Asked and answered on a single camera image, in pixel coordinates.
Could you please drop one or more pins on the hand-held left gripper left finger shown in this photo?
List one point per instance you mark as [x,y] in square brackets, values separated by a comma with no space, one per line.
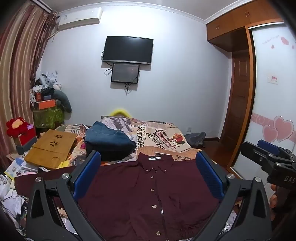
[89,171]

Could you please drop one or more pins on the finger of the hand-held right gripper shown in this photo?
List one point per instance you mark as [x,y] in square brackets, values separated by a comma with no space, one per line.
[251,151]
[268,146]

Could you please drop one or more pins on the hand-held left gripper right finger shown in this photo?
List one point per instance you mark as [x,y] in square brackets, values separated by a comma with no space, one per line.
[208,176]

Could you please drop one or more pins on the maroon button-up shirt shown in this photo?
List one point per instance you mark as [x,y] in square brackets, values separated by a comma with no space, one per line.
[138,197]

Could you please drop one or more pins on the person's right hand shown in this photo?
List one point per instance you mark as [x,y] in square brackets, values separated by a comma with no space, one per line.
[273,200]

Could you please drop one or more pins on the black garment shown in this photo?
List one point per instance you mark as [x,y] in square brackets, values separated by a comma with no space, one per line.
[108,154]

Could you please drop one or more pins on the white sliding door with hearts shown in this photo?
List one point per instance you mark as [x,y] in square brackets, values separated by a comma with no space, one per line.
[270,111]

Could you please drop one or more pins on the dark grey bag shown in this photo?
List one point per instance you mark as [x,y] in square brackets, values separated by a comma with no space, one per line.
[196,139]

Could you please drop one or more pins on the blue jeans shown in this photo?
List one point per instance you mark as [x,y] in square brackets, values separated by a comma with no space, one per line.
[108,135]

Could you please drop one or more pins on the bamboo lap desk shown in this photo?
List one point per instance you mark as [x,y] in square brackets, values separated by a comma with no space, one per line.
[50,150]

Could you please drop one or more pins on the wooden door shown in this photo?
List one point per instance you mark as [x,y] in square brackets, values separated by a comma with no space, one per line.
[238,97]

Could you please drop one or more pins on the yellow hoop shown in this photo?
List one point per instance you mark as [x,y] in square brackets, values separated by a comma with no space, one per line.
[119,112]

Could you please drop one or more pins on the grey box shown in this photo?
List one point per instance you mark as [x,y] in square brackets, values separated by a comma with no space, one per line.
[26,147]

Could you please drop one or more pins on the green patterned cloth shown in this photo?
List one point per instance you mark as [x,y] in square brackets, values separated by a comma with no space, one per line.
[47,118]

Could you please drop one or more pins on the red box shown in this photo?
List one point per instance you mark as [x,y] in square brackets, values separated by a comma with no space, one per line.
[27,136]

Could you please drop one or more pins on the pile of papers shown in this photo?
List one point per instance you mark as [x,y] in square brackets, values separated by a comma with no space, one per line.
[13,180]

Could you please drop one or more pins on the grey plush pillow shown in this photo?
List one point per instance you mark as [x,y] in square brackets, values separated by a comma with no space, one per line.
[62,99]

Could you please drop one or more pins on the orange box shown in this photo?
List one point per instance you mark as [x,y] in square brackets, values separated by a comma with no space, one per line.
[47,104]

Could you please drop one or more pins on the red plush flower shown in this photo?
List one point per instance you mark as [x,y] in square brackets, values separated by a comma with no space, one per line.
[15,126]

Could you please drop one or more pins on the pile of clutter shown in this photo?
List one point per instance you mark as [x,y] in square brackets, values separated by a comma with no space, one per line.
[45,85]

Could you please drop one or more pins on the striped brown curtain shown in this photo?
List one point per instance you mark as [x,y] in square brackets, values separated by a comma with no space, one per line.
[20,69]

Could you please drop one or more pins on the wooden wardrobe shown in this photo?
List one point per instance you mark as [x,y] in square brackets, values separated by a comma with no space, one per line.
[231,25]

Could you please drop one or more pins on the white air conditioner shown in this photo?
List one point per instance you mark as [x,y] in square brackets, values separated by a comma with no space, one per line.
[78,18]

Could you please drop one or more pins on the white wall socket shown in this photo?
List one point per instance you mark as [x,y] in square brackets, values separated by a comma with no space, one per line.
[189,129]

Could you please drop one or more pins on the small black wall monitor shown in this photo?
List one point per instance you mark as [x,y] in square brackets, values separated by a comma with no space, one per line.
[125,73]

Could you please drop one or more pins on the black wall television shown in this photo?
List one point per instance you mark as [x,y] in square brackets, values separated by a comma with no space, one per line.
[128,49]

